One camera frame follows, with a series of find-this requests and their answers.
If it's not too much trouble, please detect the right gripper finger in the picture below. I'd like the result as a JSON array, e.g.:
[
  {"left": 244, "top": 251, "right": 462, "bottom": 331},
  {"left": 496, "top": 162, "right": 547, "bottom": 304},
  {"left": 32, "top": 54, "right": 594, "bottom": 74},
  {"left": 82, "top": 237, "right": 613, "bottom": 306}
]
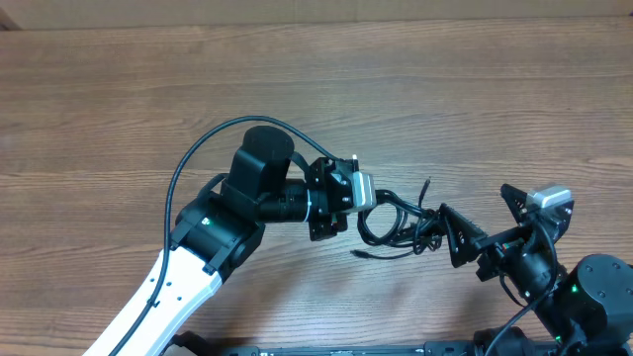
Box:
[
  {"left": 439, "top": 204, "right": 489, "bottom": 268},
  {"left": 499, "top": 184, "right": 529, "bottom": 223}
]

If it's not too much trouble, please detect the black cable bundle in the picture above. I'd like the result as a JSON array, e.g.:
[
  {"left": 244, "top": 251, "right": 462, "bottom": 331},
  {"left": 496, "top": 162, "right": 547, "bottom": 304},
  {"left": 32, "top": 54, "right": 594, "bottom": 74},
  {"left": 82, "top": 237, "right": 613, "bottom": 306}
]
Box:
[{"left": 349, "top": 176, "right": 449, "bottom": 261}]

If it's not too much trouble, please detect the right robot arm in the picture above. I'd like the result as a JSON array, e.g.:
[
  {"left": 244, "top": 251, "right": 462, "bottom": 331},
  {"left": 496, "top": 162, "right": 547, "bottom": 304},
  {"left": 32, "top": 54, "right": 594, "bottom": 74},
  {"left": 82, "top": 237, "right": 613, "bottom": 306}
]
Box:
[{"left": 439, "top": 184, "right": 632, "bottom": 355}]

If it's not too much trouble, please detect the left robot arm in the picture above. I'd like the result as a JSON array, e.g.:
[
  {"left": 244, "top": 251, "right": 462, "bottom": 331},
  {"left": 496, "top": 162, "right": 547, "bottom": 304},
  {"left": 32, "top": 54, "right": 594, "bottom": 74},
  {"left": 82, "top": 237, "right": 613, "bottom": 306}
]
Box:
[{"left": 86, "top": 116, "right": 383, "bottom": 355}]

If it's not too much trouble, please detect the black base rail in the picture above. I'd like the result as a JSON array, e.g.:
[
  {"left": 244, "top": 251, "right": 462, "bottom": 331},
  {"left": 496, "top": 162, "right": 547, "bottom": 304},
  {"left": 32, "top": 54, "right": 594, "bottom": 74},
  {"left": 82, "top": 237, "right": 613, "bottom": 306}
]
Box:
[{"left": 212, "top": 340, "right": 563, "bottom": 356}]

